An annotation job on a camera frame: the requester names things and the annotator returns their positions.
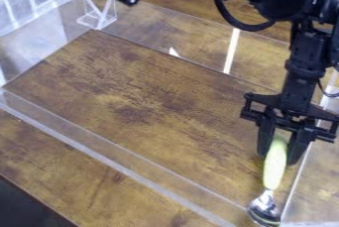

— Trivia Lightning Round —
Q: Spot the black cable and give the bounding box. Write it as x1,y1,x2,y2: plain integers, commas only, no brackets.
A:
317,68,339,99

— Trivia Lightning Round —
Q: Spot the green handled metal spoon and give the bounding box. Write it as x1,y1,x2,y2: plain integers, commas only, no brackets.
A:
249,136,288,227

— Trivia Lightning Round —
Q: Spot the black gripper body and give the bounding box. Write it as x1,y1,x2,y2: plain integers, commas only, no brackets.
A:
242,92,339,143

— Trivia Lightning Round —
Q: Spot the clear acrylic enclosure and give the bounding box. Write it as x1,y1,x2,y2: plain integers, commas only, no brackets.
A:
0,0,339,227

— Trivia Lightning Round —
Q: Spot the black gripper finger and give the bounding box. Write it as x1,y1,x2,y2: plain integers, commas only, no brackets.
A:
257,119,276,157
288,128,316,166

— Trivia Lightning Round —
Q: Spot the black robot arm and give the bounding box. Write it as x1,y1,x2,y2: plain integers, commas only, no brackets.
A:
118,0,339,165

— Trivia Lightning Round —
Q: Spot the clear acrylic corner bracket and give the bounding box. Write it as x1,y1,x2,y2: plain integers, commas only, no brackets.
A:
78,0,118,30

